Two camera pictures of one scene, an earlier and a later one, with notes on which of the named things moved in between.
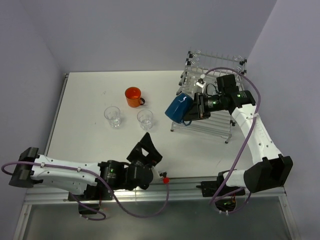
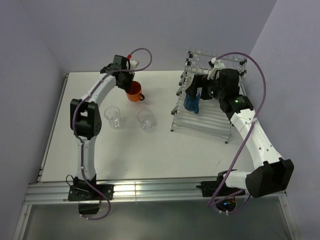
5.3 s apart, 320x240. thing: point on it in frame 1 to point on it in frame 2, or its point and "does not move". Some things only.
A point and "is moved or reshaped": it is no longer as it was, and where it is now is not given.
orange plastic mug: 133,95 is moved or reshaped
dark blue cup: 176,109 is moved or reshaped
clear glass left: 112,113 does not move
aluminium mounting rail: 181,189 does not move
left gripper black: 147,145 to 128,86
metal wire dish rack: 203,68 does not move
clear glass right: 145,117 does not move
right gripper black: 197,109 to 198,80
